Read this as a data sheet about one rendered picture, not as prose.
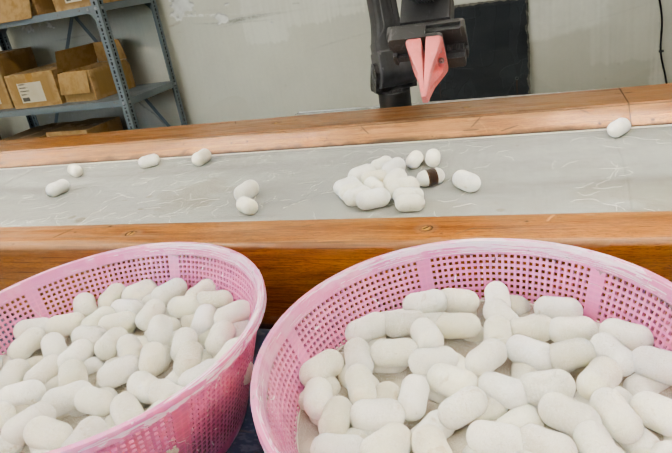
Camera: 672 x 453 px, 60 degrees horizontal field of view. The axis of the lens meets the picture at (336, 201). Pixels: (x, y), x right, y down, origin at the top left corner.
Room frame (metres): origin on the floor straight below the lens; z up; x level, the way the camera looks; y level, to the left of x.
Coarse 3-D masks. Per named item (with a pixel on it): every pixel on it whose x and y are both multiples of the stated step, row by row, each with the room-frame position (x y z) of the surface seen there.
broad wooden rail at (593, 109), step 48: (528, 96) 0.83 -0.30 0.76; (576, 96) 0.78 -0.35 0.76; (624, 96) 0.74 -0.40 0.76; (0, 144) 1.14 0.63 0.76; (48, 144) 1.07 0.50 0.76; (96, 144) 1.00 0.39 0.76; (144, 144) 0.96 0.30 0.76; (192, 144) 0.92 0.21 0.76; (240, 144) 0.89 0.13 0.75; (288, 144) 0.85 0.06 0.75; (336, 144) 0.82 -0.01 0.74
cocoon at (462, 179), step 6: (456, 174) 0.58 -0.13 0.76; (462, 174) 0.58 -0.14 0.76; (468, 174) 0.57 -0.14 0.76; (474, 174) 0.57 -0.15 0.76; (456, 180) 0.58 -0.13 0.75; (462, 180) 0.57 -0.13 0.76; (468, 180) 0.56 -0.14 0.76; (474, 180) 0.56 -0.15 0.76; (480, 180) 0.57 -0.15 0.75; (456, 186) 0.58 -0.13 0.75; (462, 186) 0.57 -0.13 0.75; (468, 186) 0.56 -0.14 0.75; (474, 186) 0.56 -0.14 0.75
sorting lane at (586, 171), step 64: (640, 128) 0.68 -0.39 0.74; (0, 192) 0.88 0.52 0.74; (64, 192) 0.83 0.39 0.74; (128, 192) 0.77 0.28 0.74; (192, 192) 0.73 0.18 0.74; (320, 192) 0.65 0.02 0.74; (448, 192) 0.58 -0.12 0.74; (512, 192) 0.55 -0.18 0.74; (576, 192) 0.52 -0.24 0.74; (640, 192) 0.50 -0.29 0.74
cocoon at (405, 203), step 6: (396, 198) 0.55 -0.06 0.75; (402, 198) 0.55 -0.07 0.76; (408, 198) 0.54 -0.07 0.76; (414, 198) 0.54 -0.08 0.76; (420, 198) 0.54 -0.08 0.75; (396, 204) 0.55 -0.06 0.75; (402, 204) 0.54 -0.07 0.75; (408, 204) 0.54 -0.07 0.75; (414, 204) 0.54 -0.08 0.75; (420, 204) 0.54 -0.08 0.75; (402, 210) 0.54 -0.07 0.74; (408, 210) 0.54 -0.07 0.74; (414, 210) 0.54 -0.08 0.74
